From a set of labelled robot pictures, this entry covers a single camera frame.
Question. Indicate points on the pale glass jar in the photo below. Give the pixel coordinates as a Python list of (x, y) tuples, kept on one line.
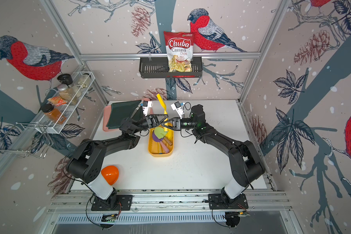
[(84, 81)]

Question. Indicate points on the orange snack packet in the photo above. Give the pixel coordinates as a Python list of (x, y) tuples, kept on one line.
[(57, 101)]

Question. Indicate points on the pink plastic tray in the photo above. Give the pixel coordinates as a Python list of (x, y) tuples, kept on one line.
[(107, 111)]

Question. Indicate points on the white wire spice rack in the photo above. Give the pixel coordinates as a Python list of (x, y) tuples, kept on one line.
[(67, 110)]

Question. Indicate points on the orange sauce jar black lid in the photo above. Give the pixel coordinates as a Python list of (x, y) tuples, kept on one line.
[(53, 114)]

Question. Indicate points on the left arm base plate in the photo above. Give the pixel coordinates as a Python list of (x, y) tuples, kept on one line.
[(113, 203)]

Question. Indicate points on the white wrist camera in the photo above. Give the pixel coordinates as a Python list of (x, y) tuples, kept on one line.
[(146, 107), (178, 107)]

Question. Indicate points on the yellow plastic storage box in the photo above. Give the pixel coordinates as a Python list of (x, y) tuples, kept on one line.
[(153, 147)]

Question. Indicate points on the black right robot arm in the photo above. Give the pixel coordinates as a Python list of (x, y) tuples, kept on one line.
[(245, 162)]

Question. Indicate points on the chrome wire hanger rack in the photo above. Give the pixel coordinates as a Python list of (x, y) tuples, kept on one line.
[(25, 140)]

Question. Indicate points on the red cassava chips bag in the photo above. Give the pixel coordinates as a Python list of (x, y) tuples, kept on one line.
[(179, 49)]

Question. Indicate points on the yellow shovel blue-tipped handle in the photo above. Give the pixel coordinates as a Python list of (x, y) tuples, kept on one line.
[(160, 99)]

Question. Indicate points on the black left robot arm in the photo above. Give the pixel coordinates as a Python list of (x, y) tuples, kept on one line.
[(87, 160)]

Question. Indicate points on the black round connector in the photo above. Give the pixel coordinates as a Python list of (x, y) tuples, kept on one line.
[(232, 219)]

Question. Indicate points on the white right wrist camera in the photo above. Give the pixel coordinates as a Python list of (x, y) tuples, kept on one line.
[(178, 107)]

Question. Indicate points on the green shovel wooden handle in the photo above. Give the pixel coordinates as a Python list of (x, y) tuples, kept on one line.
[(160, 133)]

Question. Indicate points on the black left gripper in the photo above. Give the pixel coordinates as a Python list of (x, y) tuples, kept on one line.
[(151, 122)]

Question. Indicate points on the silver-lid spice jar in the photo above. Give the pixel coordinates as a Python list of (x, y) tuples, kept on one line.
[(67, 94)]

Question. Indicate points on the purple shovel pink handle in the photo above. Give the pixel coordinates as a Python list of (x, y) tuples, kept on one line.
[(162, 146)]

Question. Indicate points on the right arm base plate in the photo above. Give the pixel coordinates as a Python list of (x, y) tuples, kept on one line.
[(220, 202)]

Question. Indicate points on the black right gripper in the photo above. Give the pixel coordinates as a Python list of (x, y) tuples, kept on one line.
[(175, 121)]

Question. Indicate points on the dark green folded cloth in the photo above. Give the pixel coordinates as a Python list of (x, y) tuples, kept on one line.
[(120, 111)]

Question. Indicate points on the small circuit board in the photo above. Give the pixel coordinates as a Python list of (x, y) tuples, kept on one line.
[(111, 218)]

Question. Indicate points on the black-lid spice jar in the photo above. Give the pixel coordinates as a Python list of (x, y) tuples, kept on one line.
[(65, 79)]

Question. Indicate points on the orange plastic bowl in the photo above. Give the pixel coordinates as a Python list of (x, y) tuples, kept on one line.
[(111, 174)]

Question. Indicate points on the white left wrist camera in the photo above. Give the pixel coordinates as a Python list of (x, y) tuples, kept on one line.
[(146, 107)]

